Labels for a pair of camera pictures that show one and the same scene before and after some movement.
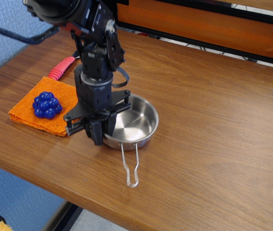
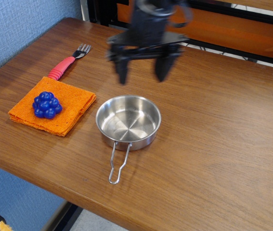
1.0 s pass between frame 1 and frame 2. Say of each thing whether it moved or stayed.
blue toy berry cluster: stayed
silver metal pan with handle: moved
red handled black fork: stayed
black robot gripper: moved
